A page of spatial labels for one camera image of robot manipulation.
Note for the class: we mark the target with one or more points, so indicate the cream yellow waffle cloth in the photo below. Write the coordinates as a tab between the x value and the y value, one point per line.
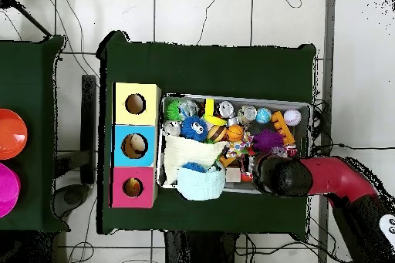
185	151

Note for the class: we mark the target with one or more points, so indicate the blue spiky ball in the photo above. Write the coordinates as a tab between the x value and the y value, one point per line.
194	167

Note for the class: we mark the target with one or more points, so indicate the mint green waffle cloth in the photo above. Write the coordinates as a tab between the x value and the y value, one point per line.
200	184

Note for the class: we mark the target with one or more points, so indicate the colourful patterned cloth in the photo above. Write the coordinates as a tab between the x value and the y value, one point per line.
237	149
247	165

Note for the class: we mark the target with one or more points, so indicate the purple spiky ball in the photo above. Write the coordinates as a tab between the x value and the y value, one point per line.
267	141

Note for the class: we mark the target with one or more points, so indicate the yellow plush duck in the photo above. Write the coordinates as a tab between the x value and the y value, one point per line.
133	187

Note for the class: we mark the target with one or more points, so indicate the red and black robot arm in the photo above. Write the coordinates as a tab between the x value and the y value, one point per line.
327	176

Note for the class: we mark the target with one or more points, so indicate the wooden box with three holes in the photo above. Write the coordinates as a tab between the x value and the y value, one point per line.
137	124

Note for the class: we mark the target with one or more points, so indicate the blue fuzzy ball with eyes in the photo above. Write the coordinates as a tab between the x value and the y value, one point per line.
195	128

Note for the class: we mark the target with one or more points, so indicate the yellow plastic block toy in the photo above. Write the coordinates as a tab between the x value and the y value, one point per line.
210	110

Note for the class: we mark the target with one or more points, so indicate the green spiky ball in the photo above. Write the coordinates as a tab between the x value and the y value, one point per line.
174	110

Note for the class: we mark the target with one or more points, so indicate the silver metal can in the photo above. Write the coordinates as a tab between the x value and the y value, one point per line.
226	109

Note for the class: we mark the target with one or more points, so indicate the small orange basketball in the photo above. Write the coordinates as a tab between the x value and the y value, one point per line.
235	133

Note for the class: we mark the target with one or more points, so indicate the wooden cube block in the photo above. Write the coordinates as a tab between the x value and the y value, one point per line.
233	175

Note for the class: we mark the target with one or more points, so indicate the dark green table cloth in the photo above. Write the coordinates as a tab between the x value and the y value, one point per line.
31	90
210	65

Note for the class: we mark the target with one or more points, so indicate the globe print ball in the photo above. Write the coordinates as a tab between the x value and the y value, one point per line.
263	115

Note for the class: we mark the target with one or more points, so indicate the orange plastic block toy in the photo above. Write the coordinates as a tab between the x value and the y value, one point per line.
282	127

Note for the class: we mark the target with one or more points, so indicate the white baseball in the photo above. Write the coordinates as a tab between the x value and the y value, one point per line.
292	117

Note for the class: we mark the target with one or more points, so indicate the orange plate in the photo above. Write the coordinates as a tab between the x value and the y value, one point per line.
11	133

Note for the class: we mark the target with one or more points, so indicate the magenta plate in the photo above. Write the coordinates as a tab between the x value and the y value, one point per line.
7	189

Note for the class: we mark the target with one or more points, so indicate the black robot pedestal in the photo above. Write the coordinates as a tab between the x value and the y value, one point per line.
203	250

